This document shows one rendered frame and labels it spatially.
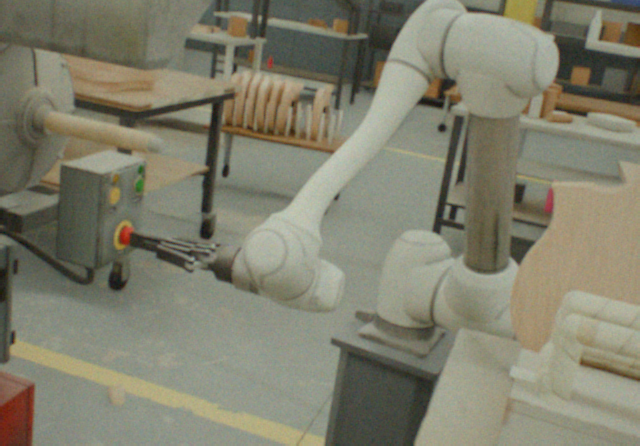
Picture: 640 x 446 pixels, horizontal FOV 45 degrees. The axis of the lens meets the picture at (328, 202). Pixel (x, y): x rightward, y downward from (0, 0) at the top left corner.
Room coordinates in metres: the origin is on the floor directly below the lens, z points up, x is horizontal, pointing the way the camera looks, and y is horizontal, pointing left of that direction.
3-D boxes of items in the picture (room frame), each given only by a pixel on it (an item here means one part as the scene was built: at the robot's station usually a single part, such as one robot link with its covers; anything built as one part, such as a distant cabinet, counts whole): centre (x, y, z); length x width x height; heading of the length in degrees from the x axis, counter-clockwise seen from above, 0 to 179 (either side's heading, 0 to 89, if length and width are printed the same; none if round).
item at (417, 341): (1.79, -0.22, 0.73); 0.22 x 0.18 x 0.06; 67
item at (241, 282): (1.39, 0.13, 0.97); 0.09 x 0.06 x 0.09; 165
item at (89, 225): (1.47, 0.52, 0.99); 0.24 x 0.21 x 0.26; 74
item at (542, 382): (0.85, -0.30, 1.12); 0.11 x 0.03 x 0.03; 164
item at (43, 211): (1.41, 0.54, 1.02); 0.19 x 0.04 x 0.04; 164
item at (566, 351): (0.81, -0.30, 1.15); 0.03 x 0.03 x 0.09
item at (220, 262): (1.40, 0.20, 0.97); 0.09 x 0.08 x 0.07; 75
